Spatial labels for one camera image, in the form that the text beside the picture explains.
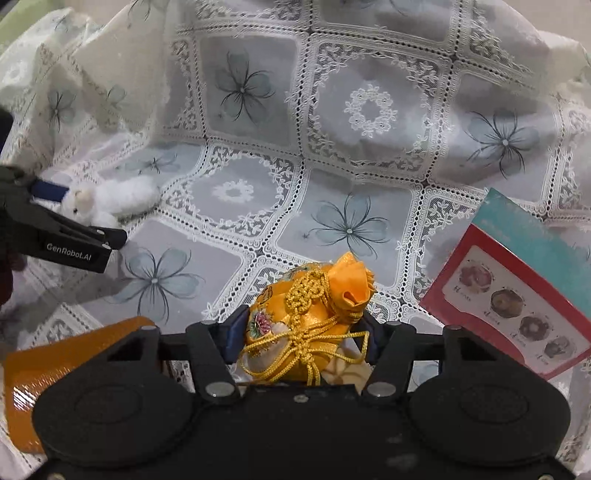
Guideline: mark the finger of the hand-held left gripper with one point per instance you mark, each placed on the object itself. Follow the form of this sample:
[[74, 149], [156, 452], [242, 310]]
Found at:
[[48, 190], [104, 236]]

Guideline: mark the orange textured leather case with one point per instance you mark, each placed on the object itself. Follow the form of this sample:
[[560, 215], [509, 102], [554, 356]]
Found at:
[[37, 369]]

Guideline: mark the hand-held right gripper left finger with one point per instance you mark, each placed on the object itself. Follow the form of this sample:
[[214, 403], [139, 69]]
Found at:
[[238, 328]]

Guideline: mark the white fluffy plush toy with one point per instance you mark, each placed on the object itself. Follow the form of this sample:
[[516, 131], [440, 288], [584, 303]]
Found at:
[[124, 194]]

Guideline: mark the green embroidered cushion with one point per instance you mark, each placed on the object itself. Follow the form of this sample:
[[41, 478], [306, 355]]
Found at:
[[7, 27]]

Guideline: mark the white floral lace tablecloth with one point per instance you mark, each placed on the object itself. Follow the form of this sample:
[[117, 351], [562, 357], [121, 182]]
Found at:
[[369, 184]]

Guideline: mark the red and teal box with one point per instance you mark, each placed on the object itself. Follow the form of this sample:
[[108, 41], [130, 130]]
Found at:
[[508, 295]]

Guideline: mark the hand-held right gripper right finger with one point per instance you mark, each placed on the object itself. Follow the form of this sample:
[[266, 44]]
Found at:
[[370, 338]]

